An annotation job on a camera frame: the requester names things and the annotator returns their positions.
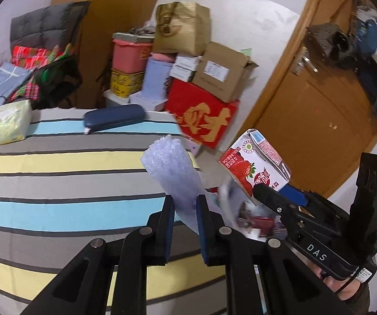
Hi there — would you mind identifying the open cardboard box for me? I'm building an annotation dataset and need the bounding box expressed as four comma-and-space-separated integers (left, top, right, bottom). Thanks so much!
192, 41, 260, 103

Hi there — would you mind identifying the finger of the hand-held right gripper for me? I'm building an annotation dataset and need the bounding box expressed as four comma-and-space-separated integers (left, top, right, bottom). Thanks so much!
278, 184, 309, 206
252, 184, 304, 224

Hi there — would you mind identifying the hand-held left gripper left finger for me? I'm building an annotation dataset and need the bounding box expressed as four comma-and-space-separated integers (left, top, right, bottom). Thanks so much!
21, 194, 176, 315

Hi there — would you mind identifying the blue and white hanging bag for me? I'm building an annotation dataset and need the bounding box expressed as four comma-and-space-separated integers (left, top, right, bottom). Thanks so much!
355, 8, 377, 82

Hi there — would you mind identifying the person's right hand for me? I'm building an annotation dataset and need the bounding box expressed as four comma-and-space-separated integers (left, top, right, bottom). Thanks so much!
313, 266, 365, 302

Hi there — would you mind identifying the lavender round box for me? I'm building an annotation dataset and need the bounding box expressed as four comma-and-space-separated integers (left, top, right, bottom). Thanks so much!
141, 52, 177, 99

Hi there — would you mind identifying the grey tray of clutter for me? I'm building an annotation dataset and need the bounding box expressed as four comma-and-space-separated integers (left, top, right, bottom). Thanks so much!
113, 28, 156, 45

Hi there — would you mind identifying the lavender bubble wrap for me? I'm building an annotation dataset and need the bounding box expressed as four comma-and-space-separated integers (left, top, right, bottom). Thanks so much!
140, 134, 209, 237

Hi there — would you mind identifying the yellow patterned box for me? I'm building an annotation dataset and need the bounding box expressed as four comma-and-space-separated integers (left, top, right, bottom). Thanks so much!
110, 69, 145, 98

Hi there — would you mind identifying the black and green bag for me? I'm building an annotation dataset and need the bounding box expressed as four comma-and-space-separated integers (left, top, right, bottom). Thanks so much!
31, 56, 83, 110

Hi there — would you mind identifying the red gift box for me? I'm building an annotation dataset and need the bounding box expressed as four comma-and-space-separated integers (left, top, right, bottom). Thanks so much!
164, 79, 240, 150

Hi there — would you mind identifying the small white box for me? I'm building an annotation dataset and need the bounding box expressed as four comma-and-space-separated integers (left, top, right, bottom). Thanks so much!
169, 66, 197, 82
174, 56, 202, 68

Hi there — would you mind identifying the strawberry milk carton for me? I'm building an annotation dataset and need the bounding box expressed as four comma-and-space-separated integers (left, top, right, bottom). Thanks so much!
219, 129, 291, 206

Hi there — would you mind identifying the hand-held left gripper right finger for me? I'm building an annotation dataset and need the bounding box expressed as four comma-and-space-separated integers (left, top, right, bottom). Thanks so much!
196, 194, 356, 315

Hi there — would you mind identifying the brown patterned handbag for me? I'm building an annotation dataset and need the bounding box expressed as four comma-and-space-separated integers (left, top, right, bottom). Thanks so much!
307, 23, 361, 64

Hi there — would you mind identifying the white square box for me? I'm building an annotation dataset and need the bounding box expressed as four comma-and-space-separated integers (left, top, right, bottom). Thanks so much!
129, 91, 169, 112

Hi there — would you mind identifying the wooden door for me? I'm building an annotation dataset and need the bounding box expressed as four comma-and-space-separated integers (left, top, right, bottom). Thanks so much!
241, 0, 377, 201

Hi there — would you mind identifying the blue checked folded cloth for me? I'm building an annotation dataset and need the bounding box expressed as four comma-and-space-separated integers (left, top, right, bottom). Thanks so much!
0, 62, 33, 109

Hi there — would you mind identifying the white storage box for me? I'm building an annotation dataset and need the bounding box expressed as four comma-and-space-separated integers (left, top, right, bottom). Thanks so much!
105, 90, 131, 109

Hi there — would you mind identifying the navy glasses case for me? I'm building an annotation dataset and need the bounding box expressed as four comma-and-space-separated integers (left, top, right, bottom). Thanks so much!
83, 104, 145, 135

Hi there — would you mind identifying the metal door handle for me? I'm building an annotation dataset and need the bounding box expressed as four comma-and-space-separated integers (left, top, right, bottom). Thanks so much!
291, 46, 318, 76

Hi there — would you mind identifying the green tissue pack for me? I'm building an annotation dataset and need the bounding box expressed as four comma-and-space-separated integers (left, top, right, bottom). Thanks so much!
0, 99, 32, 149

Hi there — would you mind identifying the wooden wardrobe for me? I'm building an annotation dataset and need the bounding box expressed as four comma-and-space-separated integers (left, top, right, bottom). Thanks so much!
51, 0, 171, 109

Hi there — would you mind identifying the red plaid cloth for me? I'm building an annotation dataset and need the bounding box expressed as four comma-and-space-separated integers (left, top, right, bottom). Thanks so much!
11, 45, 77, 102

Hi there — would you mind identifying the pink storage box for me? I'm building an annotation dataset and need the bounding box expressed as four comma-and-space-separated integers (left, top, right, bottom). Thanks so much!
112, 39, 153, 73

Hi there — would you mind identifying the brown paper bag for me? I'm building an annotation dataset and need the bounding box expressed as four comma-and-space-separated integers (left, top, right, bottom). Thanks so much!
152, 2, 211, 56

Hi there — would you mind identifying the person's right forearm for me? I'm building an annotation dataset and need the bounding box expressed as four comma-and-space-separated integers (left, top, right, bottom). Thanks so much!
354, 282, 373, 315

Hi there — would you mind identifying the grey padded chair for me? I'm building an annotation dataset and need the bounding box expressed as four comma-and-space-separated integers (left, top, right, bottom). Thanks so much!
10, 2, 91, 109

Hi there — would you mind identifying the white round trash bin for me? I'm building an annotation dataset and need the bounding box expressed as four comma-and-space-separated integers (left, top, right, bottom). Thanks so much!
208, 180, 289, 242

